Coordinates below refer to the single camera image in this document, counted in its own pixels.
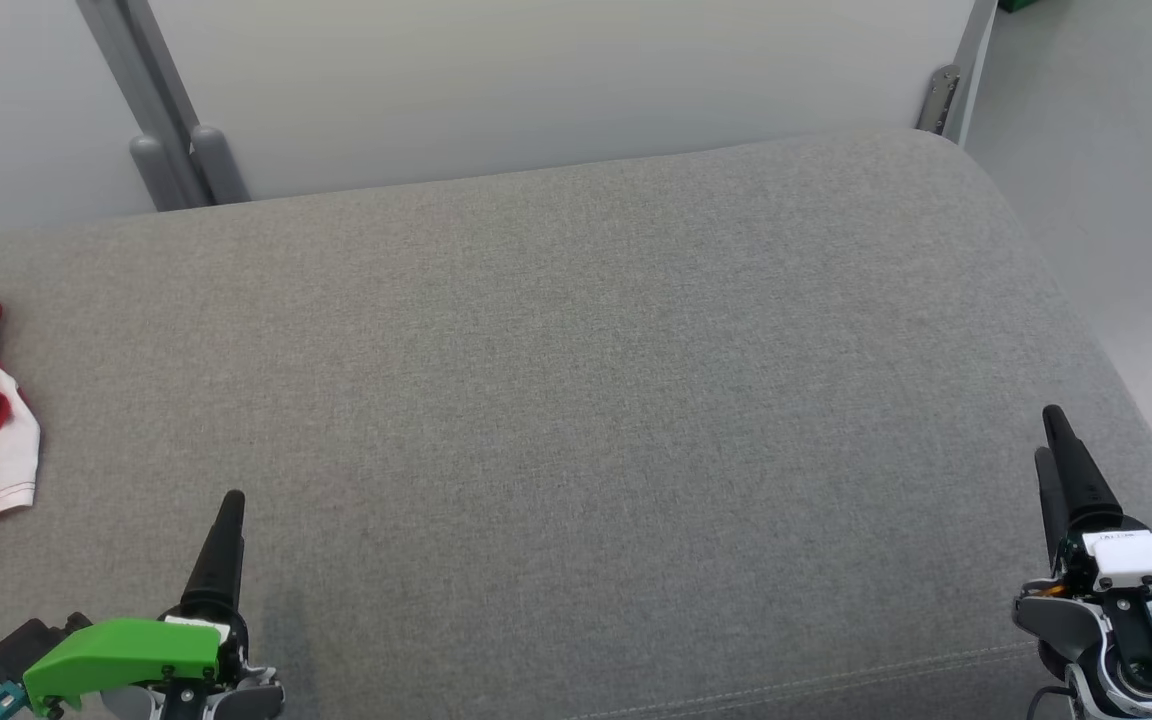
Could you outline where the grey partition post with feet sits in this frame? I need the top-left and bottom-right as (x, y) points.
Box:
(76, 0), (252, 213)

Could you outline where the grey fabric sofa cushion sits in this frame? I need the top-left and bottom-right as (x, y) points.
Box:
(0, 128), (1152, 720)

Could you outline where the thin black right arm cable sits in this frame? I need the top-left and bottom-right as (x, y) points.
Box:
(1026, 685), (1079, 720)

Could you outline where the grey partition post with hinge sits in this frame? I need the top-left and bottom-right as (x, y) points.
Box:
(916, 0), (997, 146)

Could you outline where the green-band left gripper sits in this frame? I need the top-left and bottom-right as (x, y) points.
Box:
(24, 489), (253, 717)

